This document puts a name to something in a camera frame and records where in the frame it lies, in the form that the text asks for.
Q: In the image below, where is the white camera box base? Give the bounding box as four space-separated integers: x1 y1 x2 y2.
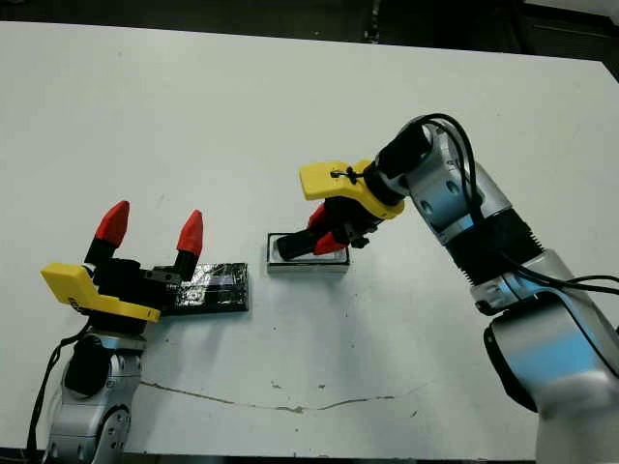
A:
265 231 352 278

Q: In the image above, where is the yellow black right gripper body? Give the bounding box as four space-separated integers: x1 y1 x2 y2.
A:
298 160 406 251

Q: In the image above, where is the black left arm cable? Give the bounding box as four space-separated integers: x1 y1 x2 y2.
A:
26 322 94 451

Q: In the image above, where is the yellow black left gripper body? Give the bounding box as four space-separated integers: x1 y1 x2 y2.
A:
40 258 194 338

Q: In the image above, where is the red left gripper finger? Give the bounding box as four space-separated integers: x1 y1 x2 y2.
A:
169 209 205 282
84 200 132 268

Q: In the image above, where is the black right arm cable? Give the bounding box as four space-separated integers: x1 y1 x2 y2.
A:
418 113 619 294

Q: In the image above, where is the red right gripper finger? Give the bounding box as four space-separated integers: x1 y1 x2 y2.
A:
311 230 350 257
307 202 331 234

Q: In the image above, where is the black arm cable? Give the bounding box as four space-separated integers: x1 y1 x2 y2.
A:
26 322 94 451
418 113 619 294

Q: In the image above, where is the glossy black box lid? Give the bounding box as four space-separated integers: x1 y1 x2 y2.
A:
159 261 253 316

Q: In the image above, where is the black stand pole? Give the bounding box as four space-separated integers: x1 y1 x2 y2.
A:
362 0 384 43

